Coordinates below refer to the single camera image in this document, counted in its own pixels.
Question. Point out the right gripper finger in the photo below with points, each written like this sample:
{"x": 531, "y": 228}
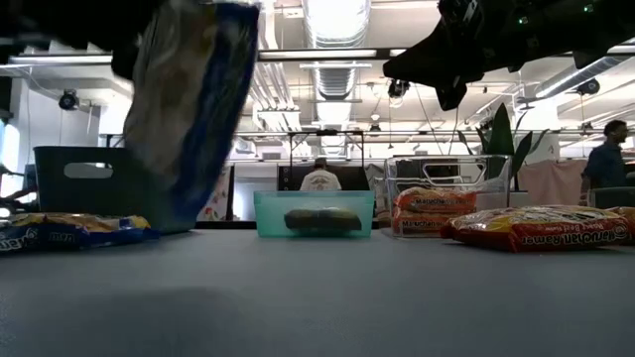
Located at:
{"x": 441, "y": 59}
{"x": 452, "y": 95}

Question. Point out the blue Maruchan ramen pack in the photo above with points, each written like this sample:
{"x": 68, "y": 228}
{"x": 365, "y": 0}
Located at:
{"x": 64, "y": 233}
{"x": 188, "y": 114}

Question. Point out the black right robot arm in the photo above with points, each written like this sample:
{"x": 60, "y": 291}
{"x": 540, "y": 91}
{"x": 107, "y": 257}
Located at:
{"x": 570, "y": 30}

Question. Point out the potted plant white pot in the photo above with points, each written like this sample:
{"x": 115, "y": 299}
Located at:
{"x": 501, "y": 134}

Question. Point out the black ceiling spot lamp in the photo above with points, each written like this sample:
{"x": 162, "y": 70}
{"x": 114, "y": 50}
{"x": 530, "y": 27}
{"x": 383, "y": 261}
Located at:
{"x": 588, "y": 86}
{"x": 69, "y": 99}

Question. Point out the clear plastic bin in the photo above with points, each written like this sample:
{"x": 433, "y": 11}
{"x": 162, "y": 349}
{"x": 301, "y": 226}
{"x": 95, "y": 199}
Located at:
{"x": 496, "y": 178}

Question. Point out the pink cloth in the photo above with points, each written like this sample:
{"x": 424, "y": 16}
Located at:
{"x": 555, "y": 181}

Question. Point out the person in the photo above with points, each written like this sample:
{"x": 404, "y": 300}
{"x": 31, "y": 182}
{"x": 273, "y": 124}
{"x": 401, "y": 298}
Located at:
{"x": 605, "y": 163}
{"x": 321, "y": 181}

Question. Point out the dark teal plastic bin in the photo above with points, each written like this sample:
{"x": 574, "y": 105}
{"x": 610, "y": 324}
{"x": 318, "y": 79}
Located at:
{"x": 74, "y": 198}

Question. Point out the dark green box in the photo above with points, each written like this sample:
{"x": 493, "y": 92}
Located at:
{"x": 612, "y": 198}

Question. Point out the floral cloth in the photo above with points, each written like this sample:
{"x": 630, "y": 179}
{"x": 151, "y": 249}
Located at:
{"x": 220, "y": 198}

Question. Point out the small turquoise plastic bin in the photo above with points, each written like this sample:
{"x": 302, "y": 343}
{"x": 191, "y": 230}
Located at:
{"x": 268, "y": 218}

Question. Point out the blue-grey table mat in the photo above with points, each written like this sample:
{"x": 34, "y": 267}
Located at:
{"x": 317, "y": 307}

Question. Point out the black hanging camera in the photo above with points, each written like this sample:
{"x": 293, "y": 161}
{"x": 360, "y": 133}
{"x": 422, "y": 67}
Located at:
{"x": 397, "y": 89}

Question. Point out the silver ceiling duct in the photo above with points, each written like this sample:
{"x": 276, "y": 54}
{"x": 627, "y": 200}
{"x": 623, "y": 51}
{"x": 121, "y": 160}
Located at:
{"x": 337, "y": 79}

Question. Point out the black aluminium table frame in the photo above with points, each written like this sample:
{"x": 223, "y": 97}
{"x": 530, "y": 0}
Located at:
{"x": 233, "y": 225}

